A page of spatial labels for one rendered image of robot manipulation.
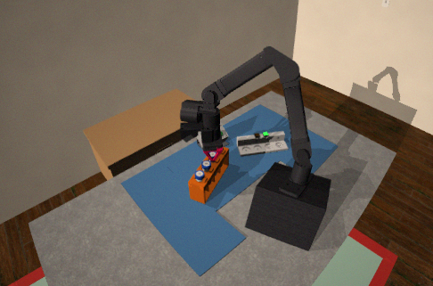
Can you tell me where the orange tube rack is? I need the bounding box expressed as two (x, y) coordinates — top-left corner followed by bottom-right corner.
(188, 147), (229, 204)

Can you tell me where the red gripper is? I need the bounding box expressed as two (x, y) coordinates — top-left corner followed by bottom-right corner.
(202, 125), (223, 162)

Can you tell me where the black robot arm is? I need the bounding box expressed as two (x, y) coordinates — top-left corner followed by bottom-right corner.
(180, 46), (314, 198)

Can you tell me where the blue flat mat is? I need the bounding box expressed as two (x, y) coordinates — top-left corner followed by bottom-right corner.
(121, 104), (338, 276)

